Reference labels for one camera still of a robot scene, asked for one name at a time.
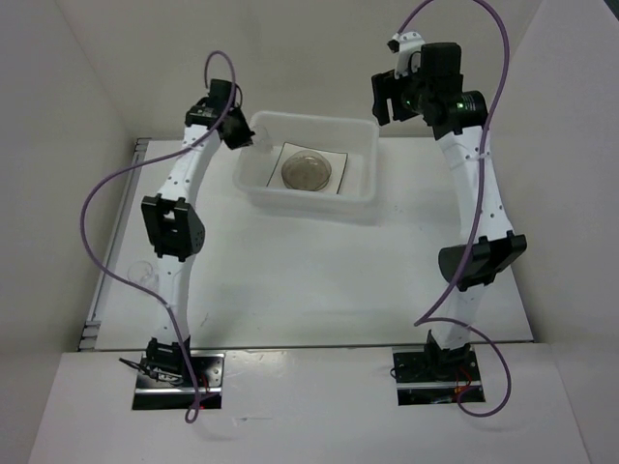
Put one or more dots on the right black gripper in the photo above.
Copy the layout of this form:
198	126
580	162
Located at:
382	85

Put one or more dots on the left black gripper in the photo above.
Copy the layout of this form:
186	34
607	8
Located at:
243	136

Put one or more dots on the clear plastic cup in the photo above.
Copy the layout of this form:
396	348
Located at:
144	274
261	140

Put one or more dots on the clear glass dish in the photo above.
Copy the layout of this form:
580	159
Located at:
306	170

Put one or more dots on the square white plate black rim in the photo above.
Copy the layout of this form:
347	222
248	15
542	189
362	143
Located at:
337	160

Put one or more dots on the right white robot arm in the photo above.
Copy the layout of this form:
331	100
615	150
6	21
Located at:
427	82

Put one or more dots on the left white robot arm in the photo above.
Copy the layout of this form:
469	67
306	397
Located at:
174	228

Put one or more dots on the white plastic bin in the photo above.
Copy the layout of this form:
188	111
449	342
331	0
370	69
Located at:
358	138

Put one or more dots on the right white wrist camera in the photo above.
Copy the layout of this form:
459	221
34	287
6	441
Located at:
407	49

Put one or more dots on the aluminium rail left edge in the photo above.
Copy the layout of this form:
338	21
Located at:
96	314

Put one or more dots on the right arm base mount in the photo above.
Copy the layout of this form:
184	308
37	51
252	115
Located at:
417	383

